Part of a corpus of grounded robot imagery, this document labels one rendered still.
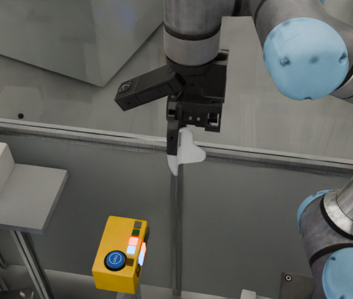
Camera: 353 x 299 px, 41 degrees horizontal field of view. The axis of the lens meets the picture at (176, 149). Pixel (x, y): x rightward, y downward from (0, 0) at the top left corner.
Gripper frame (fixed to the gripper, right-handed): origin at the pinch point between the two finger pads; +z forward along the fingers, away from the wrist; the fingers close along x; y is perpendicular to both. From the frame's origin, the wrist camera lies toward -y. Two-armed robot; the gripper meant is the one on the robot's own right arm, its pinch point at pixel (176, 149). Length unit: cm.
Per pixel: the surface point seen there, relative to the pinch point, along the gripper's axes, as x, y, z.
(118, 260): -0.5, -13.4, 39.8
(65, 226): 45, -53, 103
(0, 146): 39, -63, 51
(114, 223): 9.9, -17.2, 40.8
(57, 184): 35, -45, 62
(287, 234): 46, 33, 87
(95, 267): -2.6, -18.5, 40.8
